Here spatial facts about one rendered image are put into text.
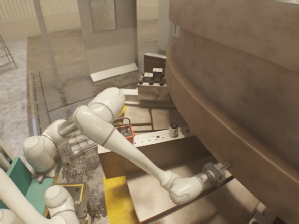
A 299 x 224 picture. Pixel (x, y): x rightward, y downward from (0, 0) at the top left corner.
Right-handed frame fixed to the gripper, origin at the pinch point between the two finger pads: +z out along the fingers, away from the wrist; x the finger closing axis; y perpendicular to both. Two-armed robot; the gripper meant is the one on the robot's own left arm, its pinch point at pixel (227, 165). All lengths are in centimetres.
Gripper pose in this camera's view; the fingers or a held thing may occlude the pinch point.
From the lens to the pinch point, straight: 105.0
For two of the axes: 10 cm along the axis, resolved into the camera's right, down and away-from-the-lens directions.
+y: 0.0, -8.1, -5.9
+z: 8.9, -2.8, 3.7
